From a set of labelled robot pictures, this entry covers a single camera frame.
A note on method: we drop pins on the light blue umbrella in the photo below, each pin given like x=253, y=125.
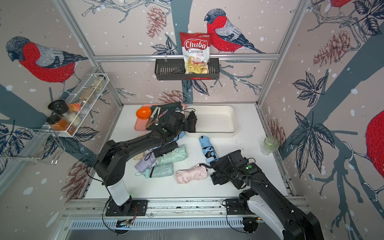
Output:
x=180, y=135

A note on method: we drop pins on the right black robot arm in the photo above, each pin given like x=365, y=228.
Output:
x=264, y=200

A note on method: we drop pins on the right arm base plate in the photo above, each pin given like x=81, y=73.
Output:
x=236, y=206

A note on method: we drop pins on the dark green cloth napkin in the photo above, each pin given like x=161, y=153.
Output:
x=172, y=107

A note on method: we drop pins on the lavender folded umbrella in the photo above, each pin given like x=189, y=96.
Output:
x=147, y=161

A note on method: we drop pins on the white wire spice rack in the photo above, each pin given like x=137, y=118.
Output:
x=83, y=99

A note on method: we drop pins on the beige striped folded umbrella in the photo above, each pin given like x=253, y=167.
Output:
x=139, y=156

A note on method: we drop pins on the white handled silver spoon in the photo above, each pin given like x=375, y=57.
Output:
x=157, y=121

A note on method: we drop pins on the Chuba cassava chips bag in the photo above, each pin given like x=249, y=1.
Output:
x=196, y=52

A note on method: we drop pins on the pink folded umbrella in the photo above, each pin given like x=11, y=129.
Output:
x=194, y=174

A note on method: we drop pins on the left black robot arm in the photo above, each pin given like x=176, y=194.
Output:
x=111, y=161

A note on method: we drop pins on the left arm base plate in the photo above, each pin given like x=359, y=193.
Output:
x=130, y=208

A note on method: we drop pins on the black cased compact umbrella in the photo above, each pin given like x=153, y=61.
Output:
x=160, y=151

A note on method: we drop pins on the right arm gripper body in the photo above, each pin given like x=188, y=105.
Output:
x=231, y=171

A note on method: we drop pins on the green lidded glass jar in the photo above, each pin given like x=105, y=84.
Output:
x=270, y=144

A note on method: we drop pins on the mint green strapped umbrella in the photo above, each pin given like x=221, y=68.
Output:
x=158, y=171

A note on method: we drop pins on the white handled knife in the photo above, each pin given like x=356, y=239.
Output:
x=153, y=116

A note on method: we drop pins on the black lidded spice jar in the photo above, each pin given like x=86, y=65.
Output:
x=59, y=107

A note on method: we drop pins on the orange spice jar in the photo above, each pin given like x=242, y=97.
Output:
x=58, y=123

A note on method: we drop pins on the blue patterned umbrella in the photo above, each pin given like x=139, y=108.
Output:
x=208, y=149

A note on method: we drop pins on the pink plastic tray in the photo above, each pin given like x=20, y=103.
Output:
x=141, y=124

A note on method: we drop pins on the wire hook rack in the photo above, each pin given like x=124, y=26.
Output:
x=45, y=147

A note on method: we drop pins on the cream storage box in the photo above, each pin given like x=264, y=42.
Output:
x=213, y=121

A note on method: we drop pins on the mint green folded umbrella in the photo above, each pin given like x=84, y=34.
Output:
x=177, y=155

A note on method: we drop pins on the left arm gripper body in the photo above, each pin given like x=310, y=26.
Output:
x=183, y=128

